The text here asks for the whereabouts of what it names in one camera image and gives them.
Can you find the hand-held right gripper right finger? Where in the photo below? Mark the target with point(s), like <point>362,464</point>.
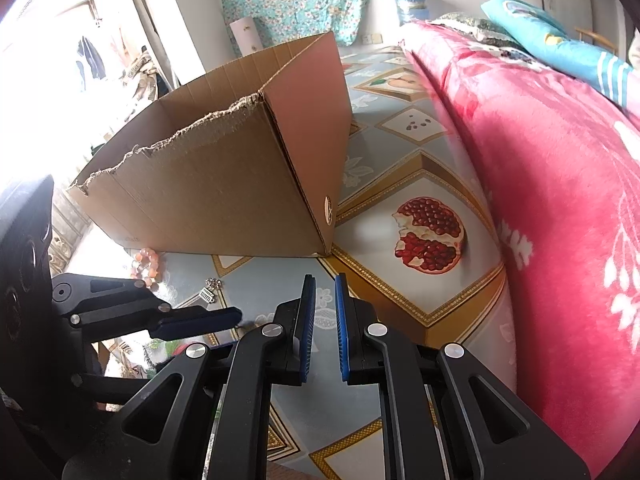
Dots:
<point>342,330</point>

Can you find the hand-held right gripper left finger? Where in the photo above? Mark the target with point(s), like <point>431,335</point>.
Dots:
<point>305,330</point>

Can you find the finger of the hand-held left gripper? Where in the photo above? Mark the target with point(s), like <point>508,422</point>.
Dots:
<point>195,322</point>
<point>115,389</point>

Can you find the small gold charm earring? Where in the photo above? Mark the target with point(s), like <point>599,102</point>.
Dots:
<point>207,295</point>

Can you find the brown cardboard box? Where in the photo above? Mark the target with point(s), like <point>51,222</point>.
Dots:
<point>225,185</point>

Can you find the fruit printed tablecloth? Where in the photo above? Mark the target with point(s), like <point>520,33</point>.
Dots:
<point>400,285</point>

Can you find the brown patterned cloth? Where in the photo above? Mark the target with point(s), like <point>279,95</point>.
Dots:
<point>142,75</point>

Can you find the pink floral blanket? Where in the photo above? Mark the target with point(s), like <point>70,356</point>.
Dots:
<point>550,185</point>

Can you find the dark hanging garment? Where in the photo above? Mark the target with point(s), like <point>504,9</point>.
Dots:
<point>90,57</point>

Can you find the white paper roll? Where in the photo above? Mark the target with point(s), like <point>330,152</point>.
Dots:
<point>245,35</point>

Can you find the grey patterned pillow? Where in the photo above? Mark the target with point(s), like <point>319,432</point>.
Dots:
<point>475,27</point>

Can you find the blue water jug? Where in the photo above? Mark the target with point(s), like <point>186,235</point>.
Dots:
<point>410,5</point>

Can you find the blue striped pillow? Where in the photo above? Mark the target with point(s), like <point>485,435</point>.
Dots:
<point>550,40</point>

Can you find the wooden chair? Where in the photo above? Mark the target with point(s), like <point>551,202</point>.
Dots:
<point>595,35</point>

